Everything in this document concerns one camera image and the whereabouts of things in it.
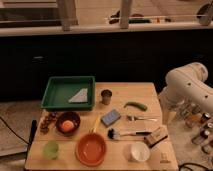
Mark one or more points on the silver metal fork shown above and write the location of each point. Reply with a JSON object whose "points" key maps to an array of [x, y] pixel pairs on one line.
{"points": [[134, 118]]}

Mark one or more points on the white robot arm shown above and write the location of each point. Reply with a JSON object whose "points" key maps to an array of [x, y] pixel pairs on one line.
{"points": [[182, 84]]}

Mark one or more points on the dark red bowl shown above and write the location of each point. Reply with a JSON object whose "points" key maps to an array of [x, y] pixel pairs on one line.
{"points": [[72, 116]]}

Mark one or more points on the dark metal cup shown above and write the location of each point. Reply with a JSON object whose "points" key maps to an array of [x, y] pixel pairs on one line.
{"points": [[106, 96]]}

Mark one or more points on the folded grey cloth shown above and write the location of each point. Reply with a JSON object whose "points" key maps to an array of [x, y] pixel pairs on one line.
{"points": [[80, 97]]}

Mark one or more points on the blue sponge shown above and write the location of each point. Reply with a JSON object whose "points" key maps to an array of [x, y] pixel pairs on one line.
{"points": [[110, 118]]}

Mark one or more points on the green plastic tray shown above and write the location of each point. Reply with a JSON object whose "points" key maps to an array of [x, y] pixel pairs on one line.
{"points": [[61, 88]]}

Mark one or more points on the black dish brush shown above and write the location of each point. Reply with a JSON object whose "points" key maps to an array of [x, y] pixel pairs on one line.
{"points": [[115, 135]]}

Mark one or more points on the orange fruit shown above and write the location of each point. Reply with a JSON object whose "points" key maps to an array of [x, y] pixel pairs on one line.
{"points": [[67, 126]]}

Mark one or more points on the brown dried food pile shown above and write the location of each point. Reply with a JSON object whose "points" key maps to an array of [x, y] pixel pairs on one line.
{"points": [[44, 126]]}

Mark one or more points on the wooden block with black strip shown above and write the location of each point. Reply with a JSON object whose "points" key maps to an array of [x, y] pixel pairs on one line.
{"points": [[156, 136]]}

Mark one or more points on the white cup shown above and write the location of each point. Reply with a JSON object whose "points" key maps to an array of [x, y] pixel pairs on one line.
{"points": [[139, 152]]}

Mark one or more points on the green plastic cup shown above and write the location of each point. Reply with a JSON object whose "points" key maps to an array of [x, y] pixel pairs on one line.
{"points": [[50, 149]]}

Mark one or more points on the spice jar rack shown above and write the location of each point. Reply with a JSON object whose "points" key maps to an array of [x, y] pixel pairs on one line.
{"points": [[195, 120]]}

